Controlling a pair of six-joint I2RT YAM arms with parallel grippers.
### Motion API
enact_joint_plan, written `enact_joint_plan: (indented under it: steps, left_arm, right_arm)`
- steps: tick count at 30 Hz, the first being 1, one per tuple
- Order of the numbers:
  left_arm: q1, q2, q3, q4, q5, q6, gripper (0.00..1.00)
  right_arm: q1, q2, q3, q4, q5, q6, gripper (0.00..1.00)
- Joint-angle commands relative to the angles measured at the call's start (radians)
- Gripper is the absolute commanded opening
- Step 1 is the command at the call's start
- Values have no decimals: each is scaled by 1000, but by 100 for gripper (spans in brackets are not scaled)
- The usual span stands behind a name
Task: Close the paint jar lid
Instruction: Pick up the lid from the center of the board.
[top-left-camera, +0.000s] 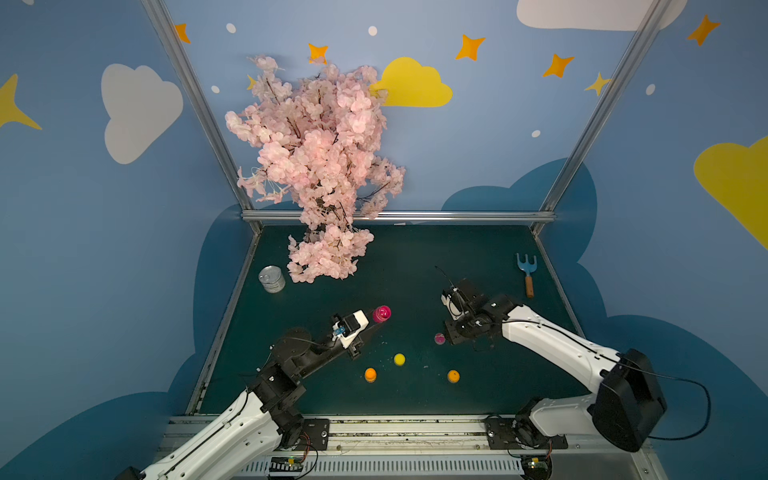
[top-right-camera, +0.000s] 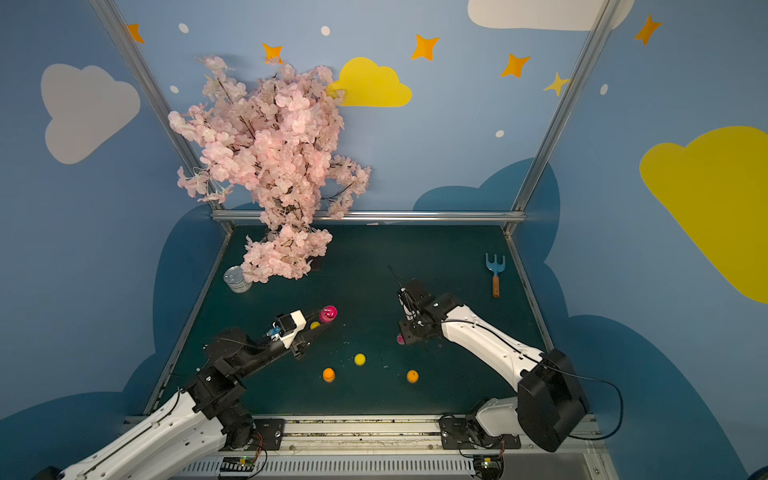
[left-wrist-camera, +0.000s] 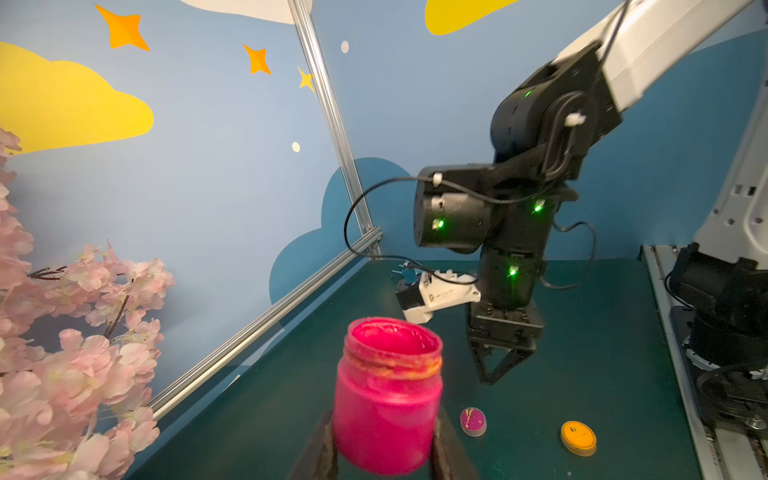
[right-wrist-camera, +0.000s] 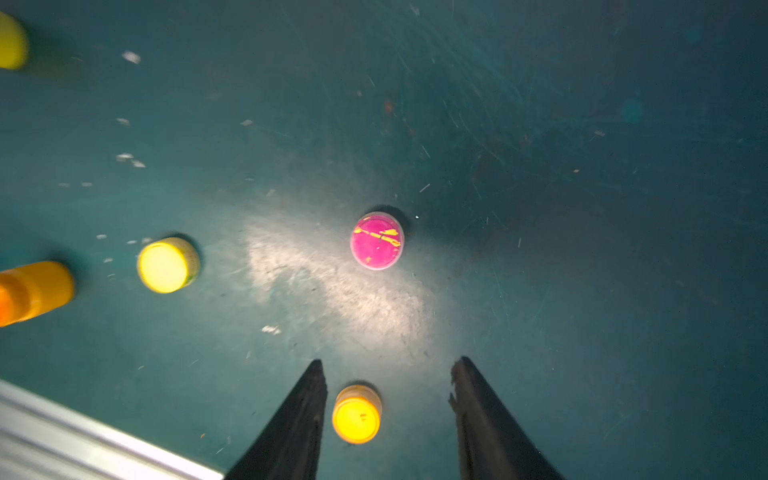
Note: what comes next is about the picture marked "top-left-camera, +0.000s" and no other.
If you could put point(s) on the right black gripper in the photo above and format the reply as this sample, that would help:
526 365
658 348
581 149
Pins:
459 321

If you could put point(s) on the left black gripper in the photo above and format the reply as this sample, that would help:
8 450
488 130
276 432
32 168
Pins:
362 333

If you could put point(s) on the magenta paint jar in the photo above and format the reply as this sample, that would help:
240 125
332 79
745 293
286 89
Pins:
382 314

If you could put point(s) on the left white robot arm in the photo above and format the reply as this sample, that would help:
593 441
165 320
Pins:
263 417

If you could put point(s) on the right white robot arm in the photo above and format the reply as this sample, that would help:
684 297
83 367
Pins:
624 401

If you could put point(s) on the orange jar lid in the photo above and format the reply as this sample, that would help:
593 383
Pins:
453 376

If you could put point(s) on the blue garden fork toy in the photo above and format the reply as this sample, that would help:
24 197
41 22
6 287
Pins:
528 265

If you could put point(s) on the small circuit board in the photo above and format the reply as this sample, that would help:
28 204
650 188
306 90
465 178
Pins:
284 466

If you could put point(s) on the pink cherry blossom tree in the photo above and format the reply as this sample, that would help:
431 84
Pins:
318 144

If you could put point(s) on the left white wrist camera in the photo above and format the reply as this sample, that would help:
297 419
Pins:
351 324

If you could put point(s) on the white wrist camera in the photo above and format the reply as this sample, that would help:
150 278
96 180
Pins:
351 324
456 303

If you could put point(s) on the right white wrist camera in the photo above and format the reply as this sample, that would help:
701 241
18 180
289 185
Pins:
456 303

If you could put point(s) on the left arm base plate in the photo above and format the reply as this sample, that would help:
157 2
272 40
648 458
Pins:
312 433

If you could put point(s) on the aluminium front rail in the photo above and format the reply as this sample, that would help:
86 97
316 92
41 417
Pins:
434 447

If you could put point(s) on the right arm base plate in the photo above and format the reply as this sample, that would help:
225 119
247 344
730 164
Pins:
501 433

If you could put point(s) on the aluminium frame back bar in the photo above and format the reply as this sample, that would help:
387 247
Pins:
482 217

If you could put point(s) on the aluminium frame right post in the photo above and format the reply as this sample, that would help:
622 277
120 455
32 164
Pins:
642 40

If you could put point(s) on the aluminium frame post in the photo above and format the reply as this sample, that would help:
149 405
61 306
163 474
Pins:
161 21
642 40

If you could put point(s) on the aluminium frame left post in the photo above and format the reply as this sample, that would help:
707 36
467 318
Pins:
161 21

